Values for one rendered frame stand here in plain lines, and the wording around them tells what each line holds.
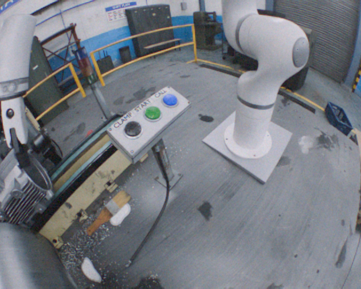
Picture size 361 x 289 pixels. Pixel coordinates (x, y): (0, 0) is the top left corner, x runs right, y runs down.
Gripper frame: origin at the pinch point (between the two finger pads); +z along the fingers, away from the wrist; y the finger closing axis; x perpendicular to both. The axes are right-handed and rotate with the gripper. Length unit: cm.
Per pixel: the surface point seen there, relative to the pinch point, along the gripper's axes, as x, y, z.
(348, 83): -558, -288, -222
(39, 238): 1.7, -17.2, 7.9
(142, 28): -320, 404, -183
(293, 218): -46, -59, 7
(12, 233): 5.7, -17.8, 2.9
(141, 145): -21.5, -21.5, -8.1
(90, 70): -31.5, 33.1, -18.9
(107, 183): -24.2, -2.4, 16.1
